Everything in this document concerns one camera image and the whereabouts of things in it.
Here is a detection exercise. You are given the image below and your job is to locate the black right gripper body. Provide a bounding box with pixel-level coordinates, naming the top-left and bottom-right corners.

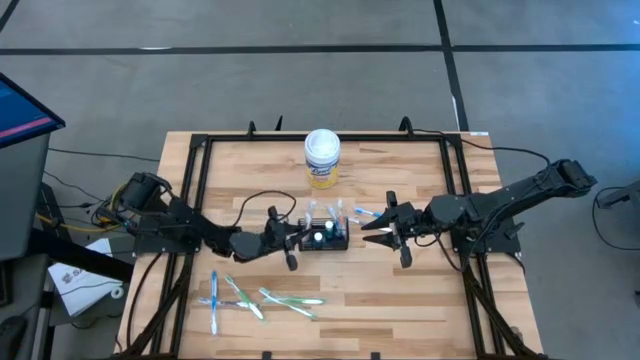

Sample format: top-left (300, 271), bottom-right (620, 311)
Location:
top-left (386, 191), bottom-right (434, 270)

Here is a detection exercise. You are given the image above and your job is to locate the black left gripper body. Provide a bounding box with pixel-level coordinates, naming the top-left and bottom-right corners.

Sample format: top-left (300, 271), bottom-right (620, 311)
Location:
top-left (260, 205), bottom-right (300, 273)

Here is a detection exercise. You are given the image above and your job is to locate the yellow disinfecting wipes canister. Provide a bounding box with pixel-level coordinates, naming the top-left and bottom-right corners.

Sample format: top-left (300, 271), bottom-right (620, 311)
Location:
top-left (303, 128), bottom-right (342, 190)

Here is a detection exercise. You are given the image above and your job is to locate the black desk leg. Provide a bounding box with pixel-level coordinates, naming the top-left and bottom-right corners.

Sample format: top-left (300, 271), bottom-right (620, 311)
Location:
top-left (27, 227), bottom-right (135, 284)

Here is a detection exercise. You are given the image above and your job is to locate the grey stand foot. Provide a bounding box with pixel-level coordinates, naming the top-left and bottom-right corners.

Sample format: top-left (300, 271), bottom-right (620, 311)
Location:
top-left (596, 178), bottom-right (640, 210)

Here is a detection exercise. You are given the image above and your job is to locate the monitor with blue screen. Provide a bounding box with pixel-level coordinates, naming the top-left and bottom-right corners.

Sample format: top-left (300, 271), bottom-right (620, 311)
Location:
top-left (0, 72), bottom-right (67, 150)

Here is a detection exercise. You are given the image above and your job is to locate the black wire caddy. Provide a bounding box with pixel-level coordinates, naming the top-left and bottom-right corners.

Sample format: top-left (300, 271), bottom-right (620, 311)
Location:
top-left (297, 215), bottom-right (351, 253)

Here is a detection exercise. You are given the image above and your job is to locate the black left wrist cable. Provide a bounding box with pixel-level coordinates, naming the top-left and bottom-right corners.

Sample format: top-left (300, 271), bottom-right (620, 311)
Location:
top-left (232, 189), bottom-right (299, 229)

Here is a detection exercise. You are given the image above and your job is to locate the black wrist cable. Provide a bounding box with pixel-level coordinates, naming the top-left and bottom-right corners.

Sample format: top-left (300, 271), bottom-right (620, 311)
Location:
top-left (232, 189), bottom-right (299, 229)
top-left (413, 230), bottom-right (469, 275)

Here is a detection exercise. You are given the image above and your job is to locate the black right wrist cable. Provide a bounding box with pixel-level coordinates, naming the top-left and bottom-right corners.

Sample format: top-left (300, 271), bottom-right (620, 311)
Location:
top-left (413, 230), bottom-right (469, 275)

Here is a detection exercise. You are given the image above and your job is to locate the black aluminium table frame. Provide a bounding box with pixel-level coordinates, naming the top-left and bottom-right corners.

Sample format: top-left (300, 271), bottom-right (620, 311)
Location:
top-left (115, 115), bottom-right (547, 360)

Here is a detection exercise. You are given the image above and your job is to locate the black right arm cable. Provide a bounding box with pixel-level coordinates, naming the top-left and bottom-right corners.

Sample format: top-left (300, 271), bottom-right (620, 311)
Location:
top-left (409, 128), bottom-right (552, 166)

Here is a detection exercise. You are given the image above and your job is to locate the black floor cable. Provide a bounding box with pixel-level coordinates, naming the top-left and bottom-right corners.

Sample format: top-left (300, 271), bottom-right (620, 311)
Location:
top-left (592, 185), bottom-right (640, 252)
top-left (47, 146), bottom-right (162, 164)

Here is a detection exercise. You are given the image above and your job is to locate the yellow floor cable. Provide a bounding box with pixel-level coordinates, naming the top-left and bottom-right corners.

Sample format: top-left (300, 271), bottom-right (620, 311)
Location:
top-left (35, 182), bottom-right (126, 235)

